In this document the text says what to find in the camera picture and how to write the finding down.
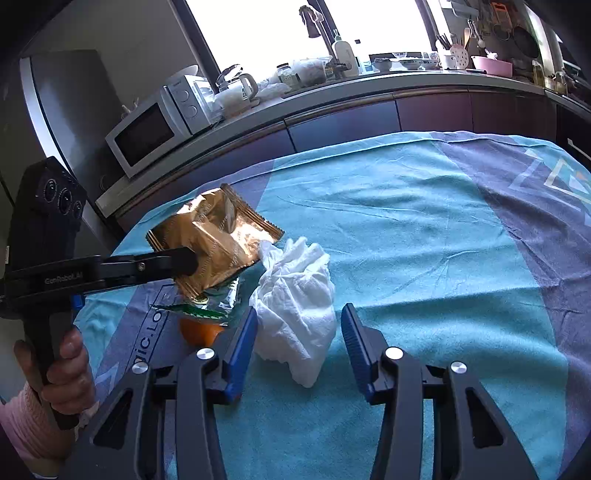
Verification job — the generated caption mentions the person's left hand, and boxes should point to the person's left hand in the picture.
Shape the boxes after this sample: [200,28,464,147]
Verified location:
[14,328,98,416]

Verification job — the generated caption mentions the pink basin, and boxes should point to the pink basin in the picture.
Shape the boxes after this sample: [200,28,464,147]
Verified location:
[471,55,513,78]

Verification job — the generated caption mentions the grey refrigerator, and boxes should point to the grey refrigerator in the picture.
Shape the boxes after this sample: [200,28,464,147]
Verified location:
[0,49,123,254]

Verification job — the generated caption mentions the kitchen faucet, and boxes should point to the kitchen faucet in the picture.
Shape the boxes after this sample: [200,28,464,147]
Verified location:
[298,6,352,77]

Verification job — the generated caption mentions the teal and grey tablecloth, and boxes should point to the teal and grey tablecloth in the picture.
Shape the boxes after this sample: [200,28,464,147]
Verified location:
[74,130,591,480]

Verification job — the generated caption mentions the clear plastic bags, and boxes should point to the clear plastic bags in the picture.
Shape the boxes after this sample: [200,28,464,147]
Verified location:
[259,56,334,97]

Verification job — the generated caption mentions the group of small bowls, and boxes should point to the group of small bowls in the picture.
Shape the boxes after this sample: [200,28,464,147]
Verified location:
[372,51,440,73]

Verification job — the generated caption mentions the white microwave oven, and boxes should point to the white microwave oven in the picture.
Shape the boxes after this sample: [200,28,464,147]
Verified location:
[105,75,219,180]

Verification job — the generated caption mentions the gold foil snack wrapper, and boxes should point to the gold foil snack wrapper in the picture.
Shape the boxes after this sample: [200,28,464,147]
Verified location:
[145,183,284,300]

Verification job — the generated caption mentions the white dotted utensil holder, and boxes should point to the white dotted utensil holder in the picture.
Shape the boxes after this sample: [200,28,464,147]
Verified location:
[435,28,470,71]

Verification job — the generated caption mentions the dark brown base cabinets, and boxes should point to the dark brown base cabinets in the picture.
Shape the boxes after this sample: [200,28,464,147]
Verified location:
[115,88,560,232]

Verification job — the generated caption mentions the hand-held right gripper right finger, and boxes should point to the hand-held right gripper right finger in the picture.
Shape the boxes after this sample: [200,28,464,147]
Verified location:
[341,302,539,480]

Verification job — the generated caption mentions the beige kitchen countertop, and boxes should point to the beige kitchen countertop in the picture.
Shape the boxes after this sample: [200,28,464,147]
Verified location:
[95,69,556,216]

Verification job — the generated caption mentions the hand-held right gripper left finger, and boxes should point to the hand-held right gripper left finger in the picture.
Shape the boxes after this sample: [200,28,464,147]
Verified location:
[76,305,259,480]

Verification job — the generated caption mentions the green and clear plastic wrapper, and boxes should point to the green and clear plastic wrapper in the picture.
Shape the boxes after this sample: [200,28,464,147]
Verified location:
[150,274,243,322]

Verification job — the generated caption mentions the white tissue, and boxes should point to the white tissue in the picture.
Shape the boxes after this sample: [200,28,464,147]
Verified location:
[249,237,337,389]

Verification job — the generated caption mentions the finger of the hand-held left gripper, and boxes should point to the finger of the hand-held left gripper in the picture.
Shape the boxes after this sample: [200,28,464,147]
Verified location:
[95,247,200,291]

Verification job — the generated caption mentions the white soap bottle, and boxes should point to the white soap bottle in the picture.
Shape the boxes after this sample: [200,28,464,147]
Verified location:
[333,30,359,77]

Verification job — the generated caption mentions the glass kettle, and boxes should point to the glass kettle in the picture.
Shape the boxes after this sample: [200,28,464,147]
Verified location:
[216,65,259,109]

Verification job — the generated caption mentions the cooking pot on stove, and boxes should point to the cooking pot on stove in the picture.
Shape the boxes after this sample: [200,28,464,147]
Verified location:
[551,60,588,94]

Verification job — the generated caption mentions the black built-in oven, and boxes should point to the black built-in oven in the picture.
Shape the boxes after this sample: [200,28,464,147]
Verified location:
[554,98,591,172]

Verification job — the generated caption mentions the kitchen window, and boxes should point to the kitchen window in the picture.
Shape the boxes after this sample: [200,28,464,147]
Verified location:
[185,0,445,85]

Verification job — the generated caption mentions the hanging black frying pan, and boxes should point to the hanging black frying pan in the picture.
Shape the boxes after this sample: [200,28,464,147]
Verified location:
[512,25,541,59]

